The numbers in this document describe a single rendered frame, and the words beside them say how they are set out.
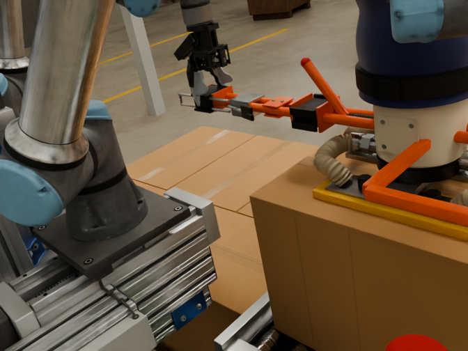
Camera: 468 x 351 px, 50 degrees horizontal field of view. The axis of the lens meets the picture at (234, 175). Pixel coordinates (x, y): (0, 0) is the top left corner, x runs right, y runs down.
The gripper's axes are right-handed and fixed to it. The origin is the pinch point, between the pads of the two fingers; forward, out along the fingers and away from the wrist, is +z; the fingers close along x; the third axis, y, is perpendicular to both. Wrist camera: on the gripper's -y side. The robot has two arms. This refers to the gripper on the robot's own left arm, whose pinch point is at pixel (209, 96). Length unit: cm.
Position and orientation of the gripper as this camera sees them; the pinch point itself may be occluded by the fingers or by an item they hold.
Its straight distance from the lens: 141.2
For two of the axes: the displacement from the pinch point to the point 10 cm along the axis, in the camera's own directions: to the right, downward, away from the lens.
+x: 6.9, -4.3, 5.8
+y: 7.0, 2.0, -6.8
